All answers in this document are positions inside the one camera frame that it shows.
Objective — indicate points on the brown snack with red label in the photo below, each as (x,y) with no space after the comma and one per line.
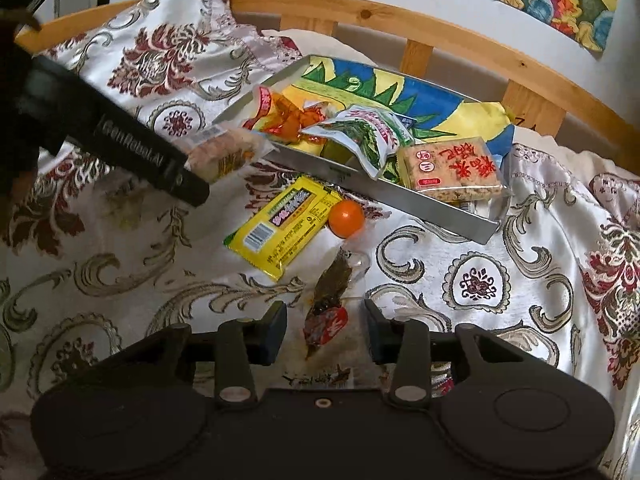
(327,305)

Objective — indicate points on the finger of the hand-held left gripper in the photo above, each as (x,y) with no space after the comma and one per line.
(192,185)

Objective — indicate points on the red gold snack packet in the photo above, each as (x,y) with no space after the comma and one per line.
(260,107)

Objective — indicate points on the white green snack packet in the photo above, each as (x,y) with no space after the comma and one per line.
(367,137)

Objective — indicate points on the orange wrapped snack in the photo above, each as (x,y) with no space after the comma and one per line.
(295,120)

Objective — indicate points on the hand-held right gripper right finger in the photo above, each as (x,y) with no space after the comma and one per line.
(376,334)

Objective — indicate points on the rice cracker packet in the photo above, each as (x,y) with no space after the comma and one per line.
(450,167)

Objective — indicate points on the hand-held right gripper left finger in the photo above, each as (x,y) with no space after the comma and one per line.
(275,334)

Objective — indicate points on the small orange ball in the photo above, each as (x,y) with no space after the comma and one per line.
(346,218)

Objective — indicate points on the landscape painting wall poster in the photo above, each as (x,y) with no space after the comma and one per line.
(570,0)

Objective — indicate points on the clear bread snack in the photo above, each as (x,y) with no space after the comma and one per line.
(230,152)

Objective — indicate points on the metal tray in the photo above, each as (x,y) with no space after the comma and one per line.
(400,200)

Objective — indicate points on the colourful painted cloth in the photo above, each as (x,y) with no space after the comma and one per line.
(440,105)

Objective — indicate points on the yellow snack packet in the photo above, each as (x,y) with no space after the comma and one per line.
(280,230)

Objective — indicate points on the floral satin blanket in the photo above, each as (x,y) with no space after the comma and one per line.
(150,270)

